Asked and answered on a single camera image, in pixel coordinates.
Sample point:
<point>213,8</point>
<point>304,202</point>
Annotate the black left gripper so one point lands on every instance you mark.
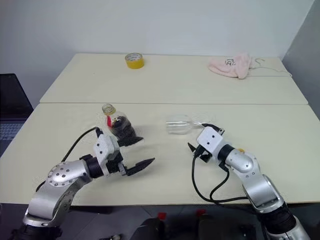
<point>116,166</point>

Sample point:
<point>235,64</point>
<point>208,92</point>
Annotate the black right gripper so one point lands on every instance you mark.
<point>203,156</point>

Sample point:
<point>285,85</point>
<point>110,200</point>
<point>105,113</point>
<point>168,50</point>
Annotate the cola bottle yellow cap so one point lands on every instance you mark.
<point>122,127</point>

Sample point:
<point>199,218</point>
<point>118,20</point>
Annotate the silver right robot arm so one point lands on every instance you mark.
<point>255,180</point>

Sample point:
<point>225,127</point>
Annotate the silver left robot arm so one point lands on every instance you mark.
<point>62,180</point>

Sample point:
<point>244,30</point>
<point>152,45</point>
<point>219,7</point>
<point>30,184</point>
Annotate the small red block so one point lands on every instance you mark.
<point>200,213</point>
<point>162,215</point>

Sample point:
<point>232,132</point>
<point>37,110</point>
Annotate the pink towel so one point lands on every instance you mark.
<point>231,66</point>

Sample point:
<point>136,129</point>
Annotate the dark rounded shape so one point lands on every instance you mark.
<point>152,228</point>

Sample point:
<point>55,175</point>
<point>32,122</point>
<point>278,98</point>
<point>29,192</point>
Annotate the yellow tape roll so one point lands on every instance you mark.
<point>135,61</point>

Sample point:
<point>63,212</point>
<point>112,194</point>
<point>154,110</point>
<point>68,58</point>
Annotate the dark laptop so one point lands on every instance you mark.
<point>11,112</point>

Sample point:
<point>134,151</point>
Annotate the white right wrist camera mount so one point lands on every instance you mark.
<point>210,140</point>

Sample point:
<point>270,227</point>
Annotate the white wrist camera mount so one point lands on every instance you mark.
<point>106,147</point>
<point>210,140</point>

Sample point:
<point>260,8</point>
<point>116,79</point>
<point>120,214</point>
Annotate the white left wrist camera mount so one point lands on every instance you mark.
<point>106,147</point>

